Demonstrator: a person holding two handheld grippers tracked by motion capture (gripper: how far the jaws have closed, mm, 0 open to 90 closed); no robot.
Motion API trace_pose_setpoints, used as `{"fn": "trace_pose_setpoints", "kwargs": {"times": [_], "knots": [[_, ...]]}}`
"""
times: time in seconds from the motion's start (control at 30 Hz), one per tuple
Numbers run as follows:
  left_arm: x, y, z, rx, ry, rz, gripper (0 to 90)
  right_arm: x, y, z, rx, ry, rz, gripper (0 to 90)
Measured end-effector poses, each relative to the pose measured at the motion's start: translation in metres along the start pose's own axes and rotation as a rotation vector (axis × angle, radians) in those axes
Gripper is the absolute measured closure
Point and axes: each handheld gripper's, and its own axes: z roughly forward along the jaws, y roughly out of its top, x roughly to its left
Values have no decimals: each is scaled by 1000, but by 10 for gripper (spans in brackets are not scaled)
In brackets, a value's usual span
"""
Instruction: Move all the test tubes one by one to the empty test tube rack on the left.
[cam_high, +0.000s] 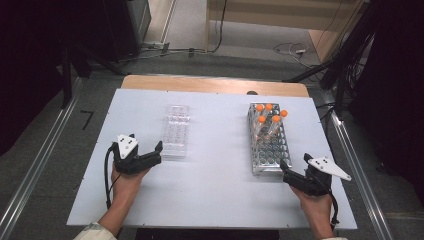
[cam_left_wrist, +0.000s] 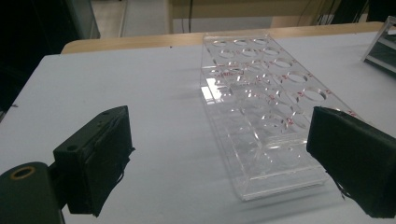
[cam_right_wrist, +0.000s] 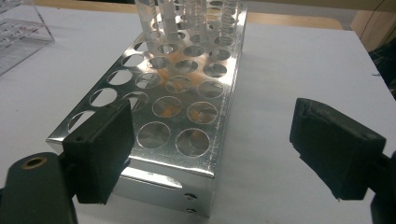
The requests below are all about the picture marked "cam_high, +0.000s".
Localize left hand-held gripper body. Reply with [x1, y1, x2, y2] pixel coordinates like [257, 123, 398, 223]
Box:
[111, 134, 151, 175]

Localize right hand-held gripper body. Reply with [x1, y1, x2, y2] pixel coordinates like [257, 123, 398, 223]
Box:
[299, 156, 353, 197]

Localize clear plastic tube rack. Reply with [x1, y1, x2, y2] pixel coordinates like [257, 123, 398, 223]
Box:
[159, 104, 192, 159]

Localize metal tube rack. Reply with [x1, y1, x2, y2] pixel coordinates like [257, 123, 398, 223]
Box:
[247, 101, 294, 176]

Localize person's right hand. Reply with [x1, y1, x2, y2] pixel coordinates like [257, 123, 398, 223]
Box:
[290, 185, 334, 218]

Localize person's left hand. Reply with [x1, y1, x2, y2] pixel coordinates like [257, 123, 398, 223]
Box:
[110, 165, 151, 201]

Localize white table board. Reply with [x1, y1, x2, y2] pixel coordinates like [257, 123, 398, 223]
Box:
[66, 88, 358, 231]

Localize black metal stand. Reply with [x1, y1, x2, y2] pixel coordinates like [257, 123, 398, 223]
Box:
[59, 43, 128, 109]
[283, 0, 378, 114]

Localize wooden table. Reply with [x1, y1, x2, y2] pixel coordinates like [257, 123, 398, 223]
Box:
[120, 74, 310, 98]

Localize black cabinet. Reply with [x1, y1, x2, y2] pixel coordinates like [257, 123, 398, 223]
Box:
[99, 0, 153, 63]

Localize dark curtain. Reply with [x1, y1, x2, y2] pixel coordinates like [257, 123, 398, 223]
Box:
[346, 0, 424, 208]
[0, 0, 111, 158]

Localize wooden shelf unit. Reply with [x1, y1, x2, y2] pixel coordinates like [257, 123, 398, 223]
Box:
[204, 0, 371, 63]

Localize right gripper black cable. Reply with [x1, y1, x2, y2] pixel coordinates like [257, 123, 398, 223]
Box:
[328, 191, 341, 231]

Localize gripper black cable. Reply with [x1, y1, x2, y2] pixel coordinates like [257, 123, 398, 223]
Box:
[104, 142, 120, 210]
[328, 191, 341, 231]

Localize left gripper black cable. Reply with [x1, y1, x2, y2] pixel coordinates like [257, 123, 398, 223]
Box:
[104, 142, 120, 210]

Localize metal floor rail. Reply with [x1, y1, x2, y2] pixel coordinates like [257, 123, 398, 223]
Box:
[321, 89, 394, 240]
[0, 77, 84, 240]

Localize grey floor cables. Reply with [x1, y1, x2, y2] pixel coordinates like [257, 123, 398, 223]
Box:
[116, 41, 208, 64]

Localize white coiled cable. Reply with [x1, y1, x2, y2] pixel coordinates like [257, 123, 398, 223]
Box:
[273, 41, 313, 68]

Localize black hanging cable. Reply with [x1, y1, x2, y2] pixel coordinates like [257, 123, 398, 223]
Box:
[209, 0, 228, 54]

